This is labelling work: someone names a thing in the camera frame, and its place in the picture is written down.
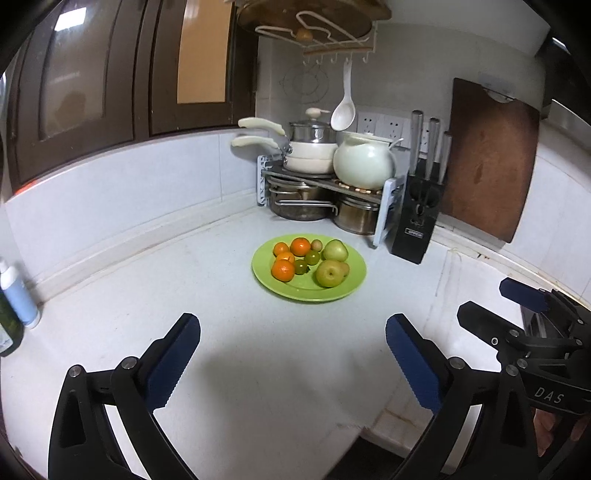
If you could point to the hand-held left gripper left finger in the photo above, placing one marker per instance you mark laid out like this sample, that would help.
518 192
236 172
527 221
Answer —
173 364

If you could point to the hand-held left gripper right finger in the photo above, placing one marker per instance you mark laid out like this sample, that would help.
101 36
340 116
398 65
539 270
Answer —
415 364

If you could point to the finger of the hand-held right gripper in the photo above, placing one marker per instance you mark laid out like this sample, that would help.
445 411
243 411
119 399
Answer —
480 318
524 295

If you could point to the green oval plate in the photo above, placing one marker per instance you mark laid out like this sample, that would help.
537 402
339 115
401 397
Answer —
304 290

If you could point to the large green apple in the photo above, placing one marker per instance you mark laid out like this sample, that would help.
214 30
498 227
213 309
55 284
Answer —
334 250

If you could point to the large orange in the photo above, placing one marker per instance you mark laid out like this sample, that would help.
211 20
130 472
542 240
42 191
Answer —
282 271

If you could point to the green tomato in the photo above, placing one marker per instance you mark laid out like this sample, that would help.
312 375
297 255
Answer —
313 257
301 266

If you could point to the small brown longan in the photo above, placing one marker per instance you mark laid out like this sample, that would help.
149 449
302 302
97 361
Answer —
316 244
345 269

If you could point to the small oval orange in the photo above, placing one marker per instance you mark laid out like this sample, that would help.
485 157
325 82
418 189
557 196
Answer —
286 257

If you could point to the small round orange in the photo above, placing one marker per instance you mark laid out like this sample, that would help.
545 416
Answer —
280 249

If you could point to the person's right hand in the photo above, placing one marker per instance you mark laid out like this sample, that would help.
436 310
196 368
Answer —
547 422

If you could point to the black knife block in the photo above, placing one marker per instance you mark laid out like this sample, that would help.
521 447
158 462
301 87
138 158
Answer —
413 221

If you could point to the yellow-green apple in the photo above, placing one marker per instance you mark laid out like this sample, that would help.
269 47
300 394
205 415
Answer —
328 273

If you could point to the brown wooden cutting board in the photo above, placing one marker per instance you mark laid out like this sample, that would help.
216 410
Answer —
489 161

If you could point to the white and grey pot rack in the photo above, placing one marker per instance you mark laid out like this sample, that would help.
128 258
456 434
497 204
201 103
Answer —
388 212

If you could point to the tall steel pot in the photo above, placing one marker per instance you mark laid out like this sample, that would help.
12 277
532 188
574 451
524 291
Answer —
358 216

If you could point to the orange tangerine with stem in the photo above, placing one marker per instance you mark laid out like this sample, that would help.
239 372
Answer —
300 246

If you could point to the green bottle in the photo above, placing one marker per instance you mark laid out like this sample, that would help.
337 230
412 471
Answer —
8 327

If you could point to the white bottle with blue label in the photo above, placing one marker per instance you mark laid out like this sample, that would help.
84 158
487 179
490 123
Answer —
18 295

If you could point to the wooden bead trivet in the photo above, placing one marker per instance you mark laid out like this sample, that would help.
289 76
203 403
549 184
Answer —
355 187

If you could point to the cream ceramic pot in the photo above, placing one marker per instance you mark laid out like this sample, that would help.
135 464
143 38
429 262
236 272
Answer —
362 161

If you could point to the wide steel pot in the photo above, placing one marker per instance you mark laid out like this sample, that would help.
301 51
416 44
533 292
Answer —
298 205

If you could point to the cream saucepan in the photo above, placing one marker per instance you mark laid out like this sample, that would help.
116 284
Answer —
309 165
314 150

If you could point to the white ladle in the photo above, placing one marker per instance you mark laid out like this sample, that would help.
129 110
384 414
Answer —
344 115

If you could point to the steel pot with lid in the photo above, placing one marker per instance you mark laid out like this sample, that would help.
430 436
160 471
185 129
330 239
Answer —
311 131

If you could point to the dark brown framed window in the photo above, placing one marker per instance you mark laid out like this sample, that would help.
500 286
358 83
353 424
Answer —
143 69

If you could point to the white wall socket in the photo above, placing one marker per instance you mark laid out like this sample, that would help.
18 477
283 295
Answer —
368 122
395 127

